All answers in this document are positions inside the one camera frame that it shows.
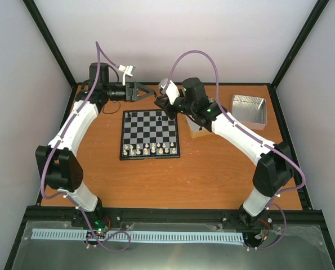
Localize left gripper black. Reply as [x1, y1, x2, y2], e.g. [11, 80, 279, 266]
[104, 82, 154, 103]

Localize black silver chess board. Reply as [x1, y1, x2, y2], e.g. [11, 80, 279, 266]
[119, 109, 181, 160]

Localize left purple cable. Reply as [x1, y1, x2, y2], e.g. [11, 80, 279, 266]
[39, 41, 132, 253]

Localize white king piece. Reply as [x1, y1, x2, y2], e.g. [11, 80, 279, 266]
[150, 143, 156, 154]

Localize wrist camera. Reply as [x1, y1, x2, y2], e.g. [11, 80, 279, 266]
[158, 78, 171, 95]
[118, 65, 136, 86]

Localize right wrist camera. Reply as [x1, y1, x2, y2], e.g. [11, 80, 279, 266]
[158, 78, 171, 95]

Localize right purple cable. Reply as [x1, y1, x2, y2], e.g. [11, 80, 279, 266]
[168, 49, 307, 251]

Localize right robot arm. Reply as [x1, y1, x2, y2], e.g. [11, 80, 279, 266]
[155, 78, 294, 227]

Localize metal base plate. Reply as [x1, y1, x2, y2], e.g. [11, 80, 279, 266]
[12, 222, 333, 269]

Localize black aluminium frame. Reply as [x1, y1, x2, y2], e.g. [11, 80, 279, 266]
[3, 0, 335, 270]

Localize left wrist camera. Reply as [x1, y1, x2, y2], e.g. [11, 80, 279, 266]
[118, 65, 136, 86]

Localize light blue cable duct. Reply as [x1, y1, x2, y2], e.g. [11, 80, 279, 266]
[31, 228, 244, 245]

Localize purple cable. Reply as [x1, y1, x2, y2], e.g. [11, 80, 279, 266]
[168, 49, 307, 251]
[39, 41, 132, 253]

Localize yellow metal tin box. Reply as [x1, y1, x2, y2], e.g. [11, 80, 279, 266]
[185, 97, 219, 132]

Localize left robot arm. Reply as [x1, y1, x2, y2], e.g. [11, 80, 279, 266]
[35, 62, 155, 227]

